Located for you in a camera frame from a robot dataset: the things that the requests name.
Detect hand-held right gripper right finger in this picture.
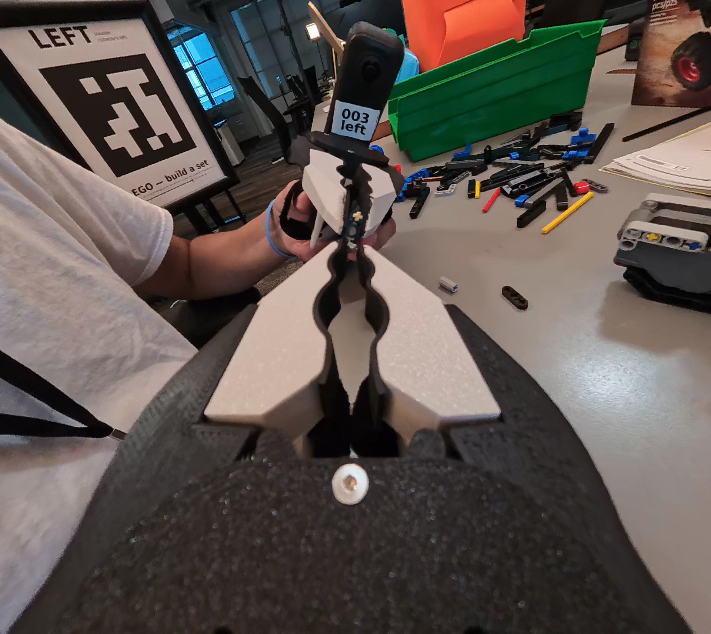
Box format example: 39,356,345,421
360,245,503,446

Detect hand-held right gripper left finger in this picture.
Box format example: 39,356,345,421
203,244,352,458

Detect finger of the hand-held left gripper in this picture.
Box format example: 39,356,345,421
301,150,352,243
354,164,404,236

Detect small black grey lego assembly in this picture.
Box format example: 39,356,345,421
340,206,372,261

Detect pile of lego beams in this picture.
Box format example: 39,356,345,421
369,111,616,229

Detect yellow lego axle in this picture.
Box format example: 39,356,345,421
541,191,594,234

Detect partly built grey lego model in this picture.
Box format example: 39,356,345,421
612,193,711,313

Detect long thin black lego axle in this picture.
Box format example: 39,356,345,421
621,108,711,142

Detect monster truck lego box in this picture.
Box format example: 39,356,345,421
632,0,711,108

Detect person's left hand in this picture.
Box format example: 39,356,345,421
275,194,397,264

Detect dark flat monitor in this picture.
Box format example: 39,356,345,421
322,0,407,43

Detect blue wristband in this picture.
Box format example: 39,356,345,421
264,199,295,260

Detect green plastic bin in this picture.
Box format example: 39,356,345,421
387,19,607,163

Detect black framed marker sign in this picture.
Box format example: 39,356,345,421
0,0,241,213

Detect white instruction booklet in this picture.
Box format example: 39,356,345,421
600,123,711,196

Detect black lanyard strap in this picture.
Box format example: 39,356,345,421
0,350,126,440

